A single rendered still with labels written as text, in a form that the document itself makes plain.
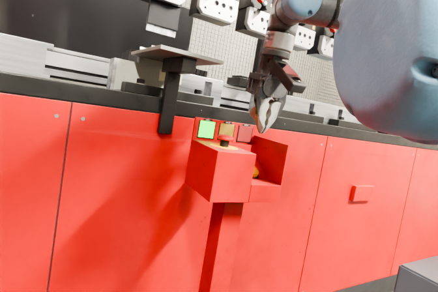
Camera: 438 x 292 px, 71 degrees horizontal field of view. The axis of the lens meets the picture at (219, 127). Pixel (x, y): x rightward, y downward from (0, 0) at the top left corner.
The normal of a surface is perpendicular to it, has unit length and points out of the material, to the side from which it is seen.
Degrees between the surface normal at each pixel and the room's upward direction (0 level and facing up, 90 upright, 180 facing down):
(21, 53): 90
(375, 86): 97
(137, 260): 90
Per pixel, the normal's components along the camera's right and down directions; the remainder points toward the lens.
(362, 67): -0.99, -0.03
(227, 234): 0.45, 0.14
